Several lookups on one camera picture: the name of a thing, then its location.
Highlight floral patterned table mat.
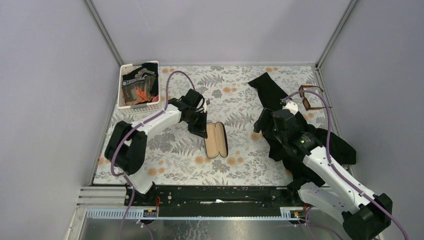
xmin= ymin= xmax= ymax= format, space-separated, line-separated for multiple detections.
xmin=93 ymin=65 xmax=349 ymax=187

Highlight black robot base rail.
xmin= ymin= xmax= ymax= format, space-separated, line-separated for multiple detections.
xmin=124 ymin=185 xmax=309 ymax=214

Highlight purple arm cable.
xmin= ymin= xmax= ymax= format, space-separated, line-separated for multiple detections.
xmin=281 ymin=90 xmax=410 ymax=240
xmin=110 ymin=70 xmax=197 ymax=240

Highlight brown tortoiseshell sunglasses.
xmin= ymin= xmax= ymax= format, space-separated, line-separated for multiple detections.
xmin=298 ymin=84 xmax=333 ymax=112

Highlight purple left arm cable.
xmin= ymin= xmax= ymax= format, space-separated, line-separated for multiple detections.
xmin=110 ymin=70 xmax=197 ymax=240

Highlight black glasses case tan lining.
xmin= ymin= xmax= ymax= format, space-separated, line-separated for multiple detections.
xmin=204 ymin=122 xmax=229 ymax=159

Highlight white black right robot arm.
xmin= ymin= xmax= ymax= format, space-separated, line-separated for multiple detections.
xmin=254 ymin=107 xmax=393 ymax=240

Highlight black cloth garment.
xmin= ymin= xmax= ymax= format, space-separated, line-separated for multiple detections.
xmin=248 ymin=73 xmax=357 ymax=187

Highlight grey slotted cable duct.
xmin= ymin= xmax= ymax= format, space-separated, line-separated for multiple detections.
xmin=86 ymin=206 xmax=307 ymax=221

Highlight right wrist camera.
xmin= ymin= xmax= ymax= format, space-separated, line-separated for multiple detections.
xmin=282 ymin=101 xmax=299 ymax=115

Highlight white perforated plastic basket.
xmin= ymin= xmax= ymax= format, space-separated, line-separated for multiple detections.
xmin=116 ymin=60 xmax=162 ymax=115

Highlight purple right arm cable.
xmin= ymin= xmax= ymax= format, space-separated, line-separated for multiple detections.
xmin=281 ymin=90 xmax=410 ymax=240

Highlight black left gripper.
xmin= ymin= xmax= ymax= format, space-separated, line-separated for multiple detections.
xmin=182 ymin=109 xmax=207 ymax=139

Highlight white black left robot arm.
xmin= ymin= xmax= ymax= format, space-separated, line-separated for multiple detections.
xmin=104 ymin=89 xmax=209 ymax=206

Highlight black orange clothes in basket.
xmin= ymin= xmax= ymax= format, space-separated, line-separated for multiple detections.
xmin=120 ymin=61 xmax=160 ymax=106

